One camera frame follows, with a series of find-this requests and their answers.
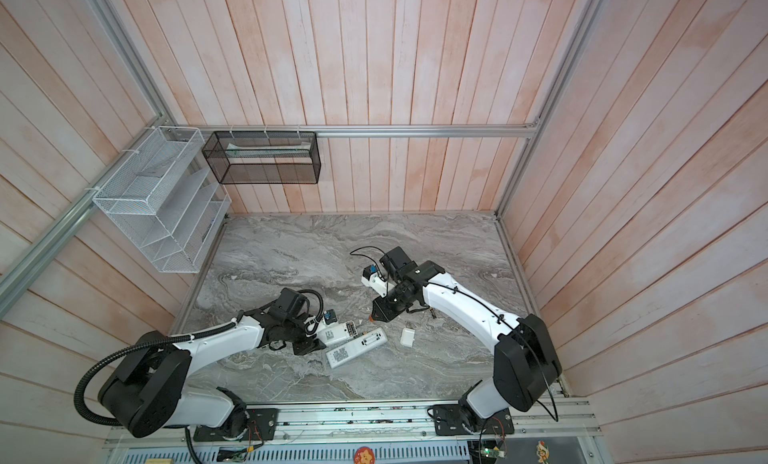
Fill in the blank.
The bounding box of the white AC remote battery cover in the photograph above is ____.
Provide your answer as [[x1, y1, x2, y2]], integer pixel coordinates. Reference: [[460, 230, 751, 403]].
[[400, 328, 415, 348]]

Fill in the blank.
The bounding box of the white air conditioner remote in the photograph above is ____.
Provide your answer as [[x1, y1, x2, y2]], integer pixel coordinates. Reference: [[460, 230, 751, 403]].
[[316, 322, 357, 348]]

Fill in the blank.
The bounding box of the white TV remote control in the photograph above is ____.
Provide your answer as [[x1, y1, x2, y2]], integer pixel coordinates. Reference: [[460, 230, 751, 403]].
[[326, 328, 388, 369]]

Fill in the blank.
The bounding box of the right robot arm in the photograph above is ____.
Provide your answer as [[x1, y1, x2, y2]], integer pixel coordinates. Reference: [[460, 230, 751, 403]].
[[361, 247, 562, 436]]

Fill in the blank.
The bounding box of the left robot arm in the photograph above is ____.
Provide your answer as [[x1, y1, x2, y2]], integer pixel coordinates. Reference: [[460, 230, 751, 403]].
[[73, 288, 325, 440]]

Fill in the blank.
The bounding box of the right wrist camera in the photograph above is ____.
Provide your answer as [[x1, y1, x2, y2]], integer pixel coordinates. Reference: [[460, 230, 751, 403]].
[[361, 264, 392, 297]]

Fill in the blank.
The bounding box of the white wire mesh shelf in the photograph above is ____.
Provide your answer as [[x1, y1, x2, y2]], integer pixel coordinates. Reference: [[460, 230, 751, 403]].
[[94, 127, 231, 274]]

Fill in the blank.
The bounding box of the black wire mesh basket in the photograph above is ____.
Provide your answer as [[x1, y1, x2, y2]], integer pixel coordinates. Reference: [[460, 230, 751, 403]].
[[202, 130, 322, 185]]

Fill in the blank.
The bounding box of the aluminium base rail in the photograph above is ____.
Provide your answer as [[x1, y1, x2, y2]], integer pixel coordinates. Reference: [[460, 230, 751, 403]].
[[104, 397, 601, 450]]

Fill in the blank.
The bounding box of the horizontal aluminium frame rail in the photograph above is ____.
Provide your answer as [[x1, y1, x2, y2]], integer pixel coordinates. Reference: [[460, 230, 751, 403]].
[[161, 124, 538, 140]]

